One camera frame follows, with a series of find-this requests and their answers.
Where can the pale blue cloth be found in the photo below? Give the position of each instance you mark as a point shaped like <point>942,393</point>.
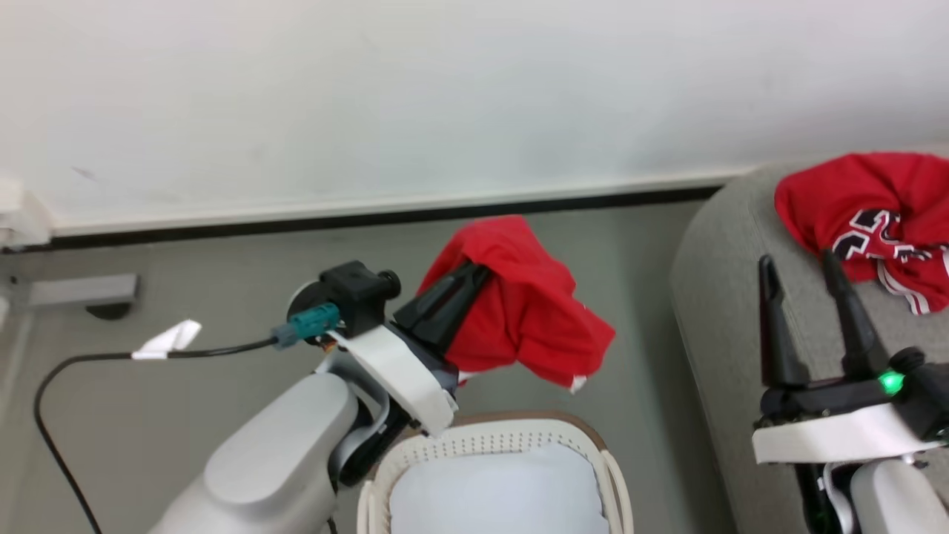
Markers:
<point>497,489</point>

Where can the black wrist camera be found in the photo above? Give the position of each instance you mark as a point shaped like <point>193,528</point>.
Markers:
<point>930,389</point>
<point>356,293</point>

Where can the white wall outlet box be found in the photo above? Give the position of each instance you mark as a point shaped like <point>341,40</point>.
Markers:
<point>22,215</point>

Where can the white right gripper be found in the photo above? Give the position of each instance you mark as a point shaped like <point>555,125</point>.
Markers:
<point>838,430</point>

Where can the red jersey with print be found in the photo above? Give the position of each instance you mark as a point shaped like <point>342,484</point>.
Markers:
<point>867,215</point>

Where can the white and black baseboard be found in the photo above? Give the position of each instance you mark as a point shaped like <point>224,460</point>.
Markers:
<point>371,208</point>

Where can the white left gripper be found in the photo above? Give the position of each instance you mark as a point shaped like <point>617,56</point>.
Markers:
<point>393,371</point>

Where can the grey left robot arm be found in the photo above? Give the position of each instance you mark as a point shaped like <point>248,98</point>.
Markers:
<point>274,460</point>

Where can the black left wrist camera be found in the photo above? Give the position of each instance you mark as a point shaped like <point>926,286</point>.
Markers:
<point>356,293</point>

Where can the black round foot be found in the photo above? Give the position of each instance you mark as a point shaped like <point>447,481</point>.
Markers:
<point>108,311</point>

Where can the plain red garment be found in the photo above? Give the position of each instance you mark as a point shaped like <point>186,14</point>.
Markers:
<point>526,304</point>

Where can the grey fabric sofa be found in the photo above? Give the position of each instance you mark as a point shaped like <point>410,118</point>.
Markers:
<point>741,311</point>

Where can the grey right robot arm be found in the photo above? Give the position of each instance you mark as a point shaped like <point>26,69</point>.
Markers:
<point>890,497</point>

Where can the white perforated laundry basket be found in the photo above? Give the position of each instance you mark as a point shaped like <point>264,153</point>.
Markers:
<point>489,437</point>

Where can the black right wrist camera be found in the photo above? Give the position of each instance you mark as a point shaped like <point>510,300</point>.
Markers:
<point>930,389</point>

